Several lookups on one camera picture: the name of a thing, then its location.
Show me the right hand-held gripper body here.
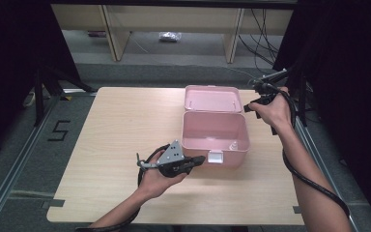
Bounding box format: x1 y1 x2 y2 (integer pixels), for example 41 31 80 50
248 68 289 104

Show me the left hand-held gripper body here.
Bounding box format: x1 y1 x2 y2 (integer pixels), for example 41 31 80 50
136 139 194 178

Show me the pink storage box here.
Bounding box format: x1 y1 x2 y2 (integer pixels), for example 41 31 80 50
181 84 251 168

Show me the person's right hand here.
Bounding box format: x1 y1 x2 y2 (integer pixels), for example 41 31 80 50
249 86 293 130

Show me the person's left hand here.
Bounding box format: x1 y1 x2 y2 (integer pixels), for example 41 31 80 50
139 148 187 199

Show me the black metal stand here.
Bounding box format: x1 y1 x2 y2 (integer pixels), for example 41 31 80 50
33 66 96 127
254 64 313 128

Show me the black curtain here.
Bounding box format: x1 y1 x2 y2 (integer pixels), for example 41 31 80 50
271 0 371 226
0 0 83 162

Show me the clear plastic bag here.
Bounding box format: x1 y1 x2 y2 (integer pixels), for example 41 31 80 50
158 31 183 43

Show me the beige wooden shelf unit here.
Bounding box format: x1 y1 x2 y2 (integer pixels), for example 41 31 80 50
51 3 294 64

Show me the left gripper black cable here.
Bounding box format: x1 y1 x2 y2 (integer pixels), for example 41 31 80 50
75 143 172 232

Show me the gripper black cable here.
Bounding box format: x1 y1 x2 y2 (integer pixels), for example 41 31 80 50
75 143 172 232
264 84 352 218

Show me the bundle of black cables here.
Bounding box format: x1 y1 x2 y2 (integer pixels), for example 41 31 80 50
238 9 281 76

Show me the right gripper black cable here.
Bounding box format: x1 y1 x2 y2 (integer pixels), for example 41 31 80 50
264 84 352 218

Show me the aluminium floor rail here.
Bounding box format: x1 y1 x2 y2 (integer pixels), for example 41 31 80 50
0 95 62 232
284 98 358 232

